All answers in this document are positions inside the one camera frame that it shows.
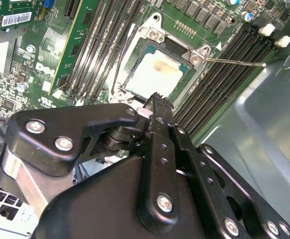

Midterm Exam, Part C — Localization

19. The silver CPU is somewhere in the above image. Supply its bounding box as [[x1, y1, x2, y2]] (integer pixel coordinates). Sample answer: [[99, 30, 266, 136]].
[[124, 42, 198, 101]]

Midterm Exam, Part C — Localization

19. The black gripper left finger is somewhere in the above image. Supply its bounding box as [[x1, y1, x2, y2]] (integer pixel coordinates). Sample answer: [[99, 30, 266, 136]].
[[0, 92, 180, 226]]

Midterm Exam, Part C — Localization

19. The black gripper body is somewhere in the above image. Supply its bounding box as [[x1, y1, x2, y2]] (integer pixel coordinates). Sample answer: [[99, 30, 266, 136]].
[[31, 155, 208, 239]]

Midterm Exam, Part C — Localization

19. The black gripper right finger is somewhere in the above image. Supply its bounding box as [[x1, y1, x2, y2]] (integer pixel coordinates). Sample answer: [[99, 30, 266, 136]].
[[166, 99, 290, 239]]

